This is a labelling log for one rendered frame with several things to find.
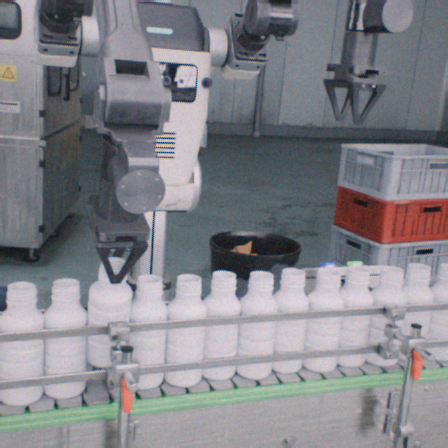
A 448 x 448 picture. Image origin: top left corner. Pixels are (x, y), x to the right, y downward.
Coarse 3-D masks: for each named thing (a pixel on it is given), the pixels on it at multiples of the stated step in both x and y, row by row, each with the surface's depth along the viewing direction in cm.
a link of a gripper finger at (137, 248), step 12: (96, 228) 82; (96, 240) 81; (120, 240) 82; (132, 240) 82; (144, 240) 84; (108, 252) 82; (132, 252) 83; (144, 252) 84; (108, 264) 84; (132, 264) 85; (108, 276) 86; (120, 276) 86
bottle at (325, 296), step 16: (320, 272) 103; (336, 272) 104; (320, 288) 102; (336, 288) 102; (320, 304) 101; (336, 304) 101; (320, 320) 102; (336, 320) 102; (320, 336) 103; (336, 336) 103; (320, 368) 104
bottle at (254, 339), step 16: (256, 272) 100; (256, 288) 98; (272, 288) 99; (256, 304) 98; (272, 304) 98; (240, 336) 100; (256, 336) 98; (272, 336) 99; (240, 352) 100; (256, 352) 99; (272, 352) 101; (240, 368) 100; (256, 368) 99
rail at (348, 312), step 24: (0, 312) 91; (312, 312) 100; (336, 312) 101; (360, 312) 103; (0, 336) 84; (24, 336) 85; (48, 336) 86; (72, 336) 87; (216, 360) 96; (240, 360) 98; (264, 360) 99; (288, 360) 101; (0, 384) 86; (24, 384) 87; (48, 384) 88
